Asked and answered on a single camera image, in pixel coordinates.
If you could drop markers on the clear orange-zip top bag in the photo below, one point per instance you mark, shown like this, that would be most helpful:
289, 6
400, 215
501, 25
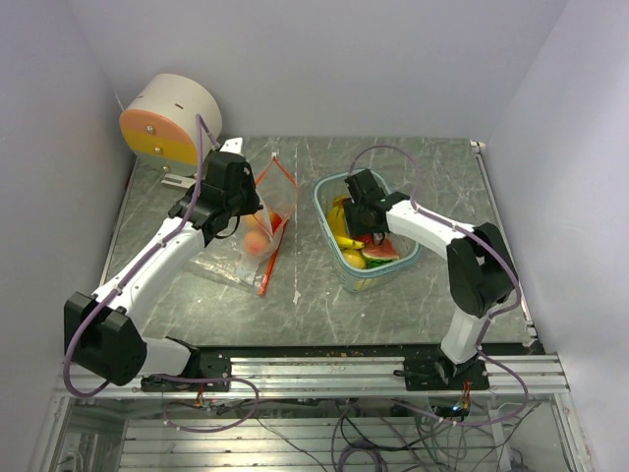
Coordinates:
278, 192

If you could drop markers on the clear orange-zip bag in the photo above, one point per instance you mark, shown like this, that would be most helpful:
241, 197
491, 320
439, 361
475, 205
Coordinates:
227, 263
278, 192

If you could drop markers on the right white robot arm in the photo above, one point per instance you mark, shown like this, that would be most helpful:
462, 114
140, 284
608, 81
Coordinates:
481, 274

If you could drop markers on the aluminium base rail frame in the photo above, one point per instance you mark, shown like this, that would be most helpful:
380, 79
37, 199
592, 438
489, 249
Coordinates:
324, 408

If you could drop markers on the red toy pear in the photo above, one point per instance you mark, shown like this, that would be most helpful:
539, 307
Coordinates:
276, 221

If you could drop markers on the toy watermelon slice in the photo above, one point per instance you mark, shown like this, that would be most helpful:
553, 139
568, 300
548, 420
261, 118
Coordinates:
379, 254

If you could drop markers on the yellow toy banana bunch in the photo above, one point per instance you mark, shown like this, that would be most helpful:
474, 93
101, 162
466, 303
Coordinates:
337, 223

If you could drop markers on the orange toy peach with leaf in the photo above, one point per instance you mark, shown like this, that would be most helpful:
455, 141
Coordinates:
258, 221

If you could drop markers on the pink toy peach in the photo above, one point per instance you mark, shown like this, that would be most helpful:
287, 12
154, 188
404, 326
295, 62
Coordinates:
256, 243

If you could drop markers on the yellow toy mango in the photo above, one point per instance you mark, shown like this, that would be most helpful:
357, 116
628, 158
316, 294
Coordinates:
354, 258

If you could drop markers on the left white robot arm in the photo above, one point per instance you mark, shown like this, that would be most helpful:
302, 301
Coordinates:
101, 329

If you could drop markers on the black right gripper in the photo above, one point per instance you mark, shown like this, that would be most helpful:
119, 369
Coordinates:
355, 228

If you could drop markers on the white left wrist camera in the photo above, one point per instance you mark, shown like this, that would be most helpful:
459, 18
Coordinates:
234, 145

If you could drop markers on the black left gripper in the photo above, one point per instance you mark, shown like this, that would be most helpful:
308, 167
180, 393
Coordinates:
253, 204

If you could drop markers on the white and blue plastic basket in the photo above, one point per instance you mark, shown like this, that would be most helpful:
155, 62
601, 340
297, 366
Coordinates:
352, 279

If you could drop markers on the white cylinder with orange face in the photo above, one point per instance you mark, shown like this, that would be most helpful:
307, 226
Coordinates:
160, 124

